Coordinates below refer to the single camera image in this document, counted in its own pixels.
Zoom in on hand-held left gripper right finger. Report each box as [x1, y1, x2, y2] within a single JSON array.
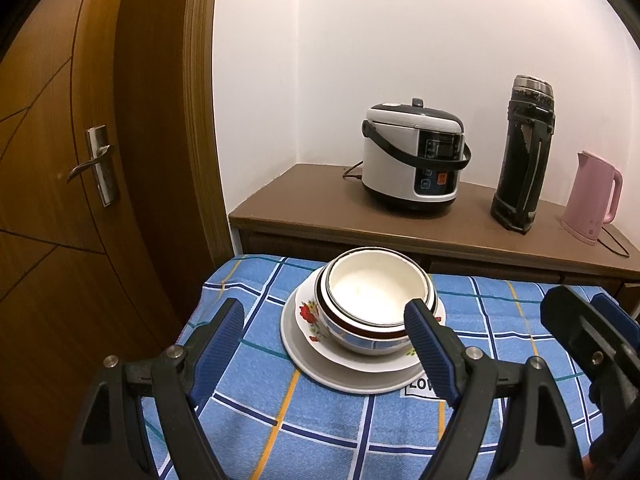
[[403, 298, 586, 480]]

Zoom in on plain grey plate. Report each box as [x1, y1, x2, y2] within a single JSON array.
[[280, 267, 442, 394]]

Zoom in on black kettle cable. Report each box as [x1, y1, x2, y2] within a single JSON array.
[[597, 225, 632, 259]]

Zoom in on black thermos flask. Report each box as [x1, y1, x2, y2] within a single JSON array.
[[490, 74, 557, 237]]

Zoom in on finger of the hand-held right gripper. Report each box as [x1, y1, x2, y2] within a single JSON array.
[[540, 285, 632, 397], [590, 293, 640, 361]]

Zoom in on large pink floral plate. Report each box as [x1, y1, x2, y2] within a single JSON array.
[[294, 280, 447, 375]]

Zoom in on small red flower plate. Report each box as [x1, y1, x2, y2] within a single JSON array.
[[296, 290, 346, 348]]

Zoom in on cream enamel bowl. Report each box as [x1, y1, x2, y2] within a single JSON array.
[[326, 248, 435, 333]]

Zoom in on wooden door frame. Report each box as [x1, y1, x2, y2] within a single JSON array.
[[115, 0, 236, 351]]

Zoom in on metal door handle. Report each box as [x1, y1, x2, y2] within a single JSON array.
[[67, 125, 121, 208]]

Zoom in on pink electric kettle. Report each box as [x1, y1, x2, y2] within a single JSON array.
[[561, 150, 624, 246]]

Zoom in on wooden door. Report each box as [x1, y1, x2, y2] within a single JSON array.
[[0, 0, 201, 480]]

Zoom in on blue checked tablecloth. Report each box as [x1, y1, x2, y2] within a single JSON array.
[[135, 255, 640, 480]]

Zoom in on brown wooden cabinet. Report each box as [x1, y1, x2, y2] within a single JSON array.
[[228, 162, 640, 311]]

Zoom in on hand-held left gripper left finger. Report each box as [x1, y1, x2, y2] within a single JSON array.
[[62, 297, 246, 480]]

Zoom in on white and black rice cooker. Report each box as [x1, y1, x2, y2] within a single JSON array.
[[361, 98, 473, 219]]

